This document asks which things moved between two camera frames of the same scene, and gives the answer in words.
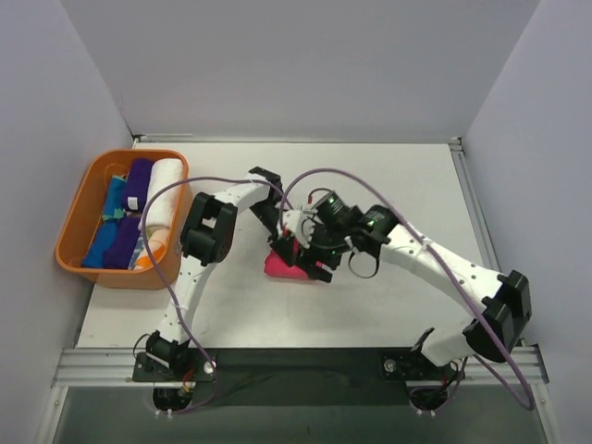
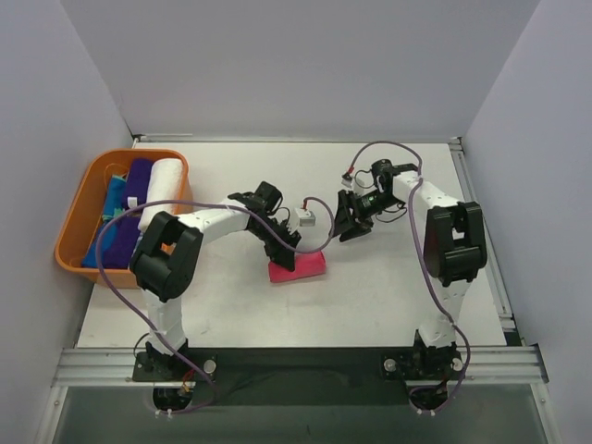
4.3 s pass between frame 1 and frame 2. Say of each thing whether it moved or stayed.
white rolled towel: stayed
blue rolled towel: stayed
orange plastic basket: stayed
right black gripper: moved
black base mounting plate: stayed
